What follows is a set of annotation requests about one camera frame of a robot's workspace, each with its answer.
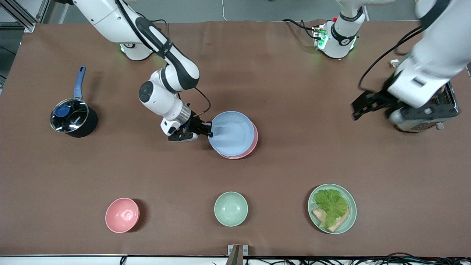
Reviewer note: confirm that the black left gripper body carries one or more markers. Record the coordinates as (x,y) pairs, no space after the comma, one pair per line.
(383,97)

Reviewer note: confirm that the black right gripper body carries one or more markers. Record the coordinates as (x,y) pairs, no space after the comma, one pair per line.
(195,125)

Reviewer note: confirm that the blue plate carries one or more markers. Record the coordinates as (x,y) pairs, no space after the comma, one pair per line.
(232,134)

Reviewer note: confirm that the pink plate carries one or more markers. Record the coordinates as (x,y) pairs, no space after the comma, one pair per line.
(252,145)

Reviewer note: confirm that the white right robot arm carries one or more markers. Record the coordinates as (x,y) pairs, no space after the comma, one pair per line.
(162,48)

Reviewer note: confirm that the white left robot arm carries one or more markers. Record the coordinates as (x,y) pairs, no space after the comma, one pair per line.
(434,51)

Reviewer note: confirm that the white power plug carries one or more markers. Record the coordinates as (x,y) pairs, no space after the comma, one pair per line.
(394,63)

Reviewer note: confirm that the silver beige toaster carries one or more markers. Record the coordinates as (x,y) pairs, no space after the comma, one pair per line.
(450,97)

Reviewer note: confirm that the green bowl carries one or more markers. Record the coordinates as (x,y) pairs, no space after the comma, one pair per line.
(231,208)

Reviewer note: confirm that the green lettuce leaf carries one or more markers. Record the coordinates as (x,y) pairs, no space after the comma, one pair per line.
(331,204)

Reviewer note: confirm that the green plate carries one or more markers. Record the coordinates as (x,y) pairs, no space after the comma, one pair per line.
(351,217)

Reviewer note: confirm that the pink bowl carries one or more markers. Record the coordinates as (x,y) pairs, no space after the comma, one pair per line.
(122,215)

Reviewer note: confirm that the brown bread slice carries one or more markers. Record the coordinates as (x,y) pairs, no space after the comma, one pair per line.
(338,222)

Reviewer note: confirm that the glass lid with blue knob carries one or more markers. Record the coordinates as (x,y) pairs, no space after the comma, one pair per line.
(69,115)

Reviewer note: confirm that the grey metal bracket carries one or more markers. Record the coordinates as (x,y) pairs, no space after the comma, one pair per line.
(238,254)

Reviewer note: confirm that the aluminium frame profile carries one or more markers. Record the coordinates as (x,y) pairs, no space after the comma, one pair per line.
(25,18)

